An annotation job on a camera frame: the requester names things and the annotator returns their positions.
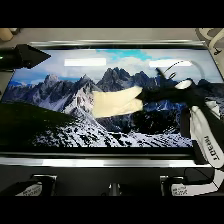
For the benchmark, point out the cream T-shirt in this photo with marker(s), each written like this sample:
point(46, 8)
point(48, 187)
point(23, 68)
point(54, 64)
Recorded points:
point(115, 102)

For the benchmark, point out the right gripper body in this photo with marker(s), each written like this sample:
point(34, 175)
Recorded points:
point(151, 95)

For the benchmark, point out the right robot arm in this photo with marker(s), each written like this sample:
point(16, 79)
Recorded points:
point(207, 133)

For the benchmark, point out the white office chair base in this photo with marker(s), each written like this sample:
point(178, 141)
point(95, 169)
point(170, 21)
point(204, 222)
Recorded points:
point(213, 36)

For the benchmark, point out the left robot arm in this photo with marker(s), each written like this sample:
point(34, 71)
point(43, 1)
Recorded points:
point(23, 57)

